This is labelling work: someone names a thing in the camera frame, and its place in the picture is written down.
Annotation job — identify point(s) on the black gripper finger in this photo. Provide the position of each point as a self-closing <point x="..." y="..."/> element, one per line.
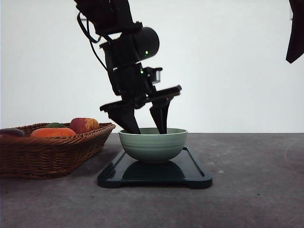
<point x="296" y="41"/>

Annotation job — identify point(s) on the dark red plum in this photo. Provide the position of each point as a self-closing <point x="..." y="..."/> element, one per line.
<point x="12" y="131"/>

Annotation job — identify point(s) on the green avocado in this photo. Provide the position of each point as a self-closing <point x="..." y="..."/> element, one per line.
<point x="55" y="125"/>

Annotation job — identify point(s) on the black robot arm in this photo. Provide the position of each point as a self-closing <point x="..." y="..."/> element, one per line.
<point x="128" y="43"/>

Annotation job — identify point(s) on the dark rectangular tray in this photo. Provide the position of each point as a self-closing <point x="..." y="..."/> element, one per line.
<point x="184" y="170"/>

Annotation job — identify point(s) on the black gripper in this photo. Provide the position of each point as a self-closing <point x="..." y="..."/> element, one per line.
<point x="134" y="88"/>

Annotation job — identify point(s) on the orange mandarin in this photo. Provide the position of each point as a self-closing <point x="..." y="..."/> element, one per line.
<point x="53" y="132"/>

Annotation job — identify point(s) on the green ceramic bowl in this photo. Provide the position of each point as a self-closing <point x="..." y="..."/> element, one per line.
<point x="150" y="145"/>

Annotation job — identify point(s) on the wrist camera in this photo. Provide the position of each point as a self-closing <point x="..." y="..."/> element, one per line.
<point x="153" y="73"/>

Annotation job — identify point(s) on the brown wicker basket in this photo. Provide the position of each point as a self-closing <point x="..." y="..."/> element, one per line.
<point x="49" y="157"/>

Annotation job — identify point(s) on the red yellow apple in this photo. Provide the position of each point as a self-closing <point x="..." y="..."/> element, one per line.
<point x="84" y="124"/>

